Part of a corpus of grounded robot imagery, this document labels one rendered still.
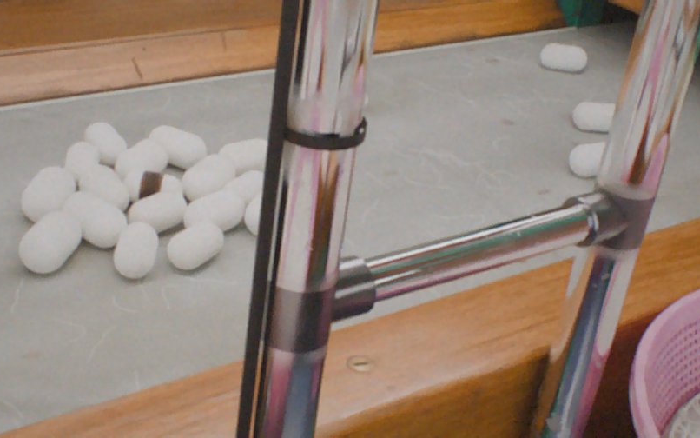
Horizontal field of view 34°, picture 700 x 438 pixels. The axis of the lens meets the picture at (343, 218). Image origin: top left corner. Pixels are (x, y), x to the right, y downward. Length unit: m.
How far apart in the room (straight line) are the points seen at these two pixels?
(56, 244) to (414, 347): 0.17
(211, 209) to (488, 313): 0.15
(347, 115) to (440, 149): 0.40
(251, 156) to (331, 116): 0.32
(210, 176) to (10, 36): 0.20
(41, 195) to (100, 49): 0.19
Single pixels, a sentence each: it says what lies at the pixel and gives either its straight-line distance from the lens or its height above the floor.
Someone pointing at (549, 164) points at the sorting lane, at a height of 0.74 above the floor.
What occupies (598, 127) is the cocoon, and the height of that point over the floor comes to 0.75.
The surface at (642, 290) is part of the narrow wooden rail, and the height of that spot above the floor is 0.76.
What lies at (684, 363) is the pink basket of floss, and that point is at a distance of 0.55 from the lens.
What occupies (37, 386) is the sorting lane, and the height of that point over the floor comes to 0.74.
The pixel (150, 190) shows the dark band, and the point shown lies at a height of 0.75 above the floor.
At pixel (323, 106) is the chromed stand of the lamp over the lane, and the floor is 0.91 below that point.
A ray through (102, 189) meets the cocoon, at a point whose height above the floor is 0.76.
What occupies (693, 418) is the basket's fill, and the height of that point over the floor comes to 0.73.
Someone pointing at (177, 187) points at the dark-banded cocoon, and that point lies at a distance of 0.59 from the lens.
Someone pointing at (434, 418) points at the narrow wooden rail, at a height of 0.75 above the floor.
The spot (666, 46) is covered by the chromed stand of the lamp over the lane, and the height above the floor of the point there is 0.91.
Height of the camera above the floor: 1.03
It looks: 28 degrees down
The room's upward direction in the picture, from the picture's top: 9 degrees clockwise
